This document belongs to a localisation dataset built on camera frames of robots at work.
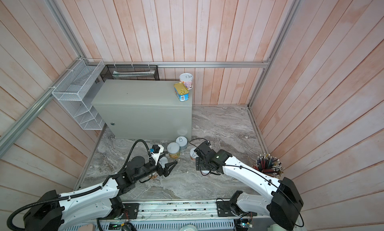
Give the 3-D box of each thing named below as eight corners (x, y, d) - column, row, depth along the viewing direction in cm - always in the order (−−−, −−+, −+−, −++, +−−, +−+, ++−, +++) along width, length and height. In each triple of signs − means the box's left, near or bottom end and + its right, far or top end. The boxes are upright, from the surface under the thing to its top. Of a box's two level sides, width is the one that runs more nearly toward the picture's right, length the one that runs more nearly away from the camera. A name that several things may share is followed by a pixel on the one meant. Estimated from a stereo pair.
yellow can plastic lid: (172, 158, 92) (171, 153, 87) (167, 150, 95) (166, 145, 90) (181, 153, 94) (180, 147, 89) (175, 145, 98) (175, 140, 92)
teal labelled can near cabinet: (181, 152, 96) (180, 147, 92) (175, 142, 100) (174, 138, 96) (190, 147, 98) (190, 143, 94) (184, 138, 103) (183, 134, 98)
